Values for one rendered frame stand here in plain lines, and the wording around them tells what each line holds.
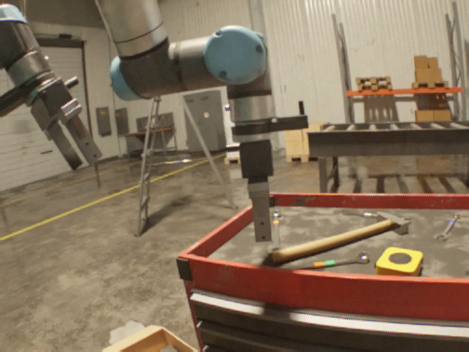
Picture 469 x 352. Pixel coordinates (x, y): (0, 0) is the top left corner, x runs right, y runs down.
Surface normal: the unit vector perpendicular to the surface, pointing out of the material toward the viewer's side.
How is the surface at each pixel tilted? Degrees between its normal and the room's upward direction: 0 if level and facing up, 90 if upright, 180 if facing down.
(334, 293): 90
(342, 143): 90
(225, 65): 89
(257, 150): 90
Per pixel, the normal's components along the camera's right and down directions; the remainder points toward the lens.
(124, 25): 0.05, 0.76
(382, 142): -0.43, 0.23
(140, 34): 0.38, 0.67
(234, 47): -0.13, 0.22
